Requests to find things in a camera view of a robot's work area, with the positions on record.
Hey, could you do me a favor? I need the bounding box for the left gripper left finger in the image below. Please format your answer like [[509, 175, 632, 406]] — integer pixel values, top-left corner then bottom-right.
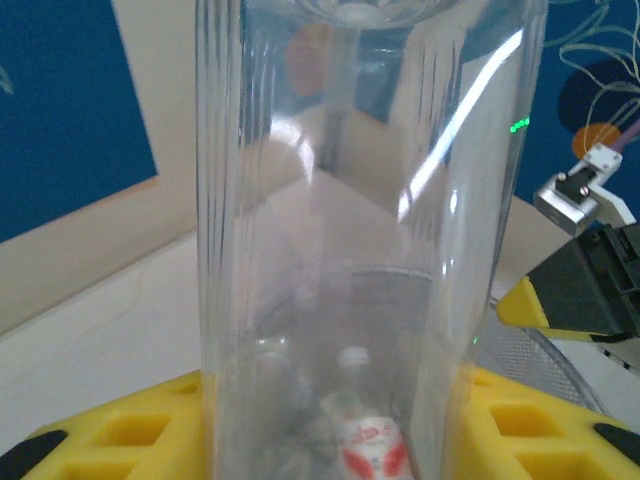
[[0, 372, 211, 480]]

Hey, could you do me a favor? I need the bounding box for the large clear smooth bottle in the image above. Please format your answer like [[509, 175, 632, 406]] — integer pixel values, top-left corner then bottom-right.
[[193, 0, 550, 480]]

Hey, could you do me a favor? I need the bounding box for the grey wire mesh bin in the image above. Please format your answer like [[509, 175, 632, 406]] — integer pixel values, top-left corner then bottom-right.
[[469, 319, 614, 421]]

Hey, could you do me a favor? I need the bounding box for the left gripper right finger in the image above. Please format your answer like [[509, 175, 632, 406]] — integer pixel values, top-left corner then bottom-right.
[[452, 367, 640, 480]]

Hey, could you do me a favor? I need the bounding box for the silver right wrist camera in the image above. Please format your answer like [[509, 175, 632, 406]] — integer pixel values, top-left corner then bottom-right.
[[532, 142, 639, 236]]

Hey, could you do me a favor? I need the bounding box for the bottle white red label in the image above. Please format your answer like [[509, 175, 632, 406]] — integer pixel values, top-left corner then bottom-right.
[[319, 344, 414, 480]]

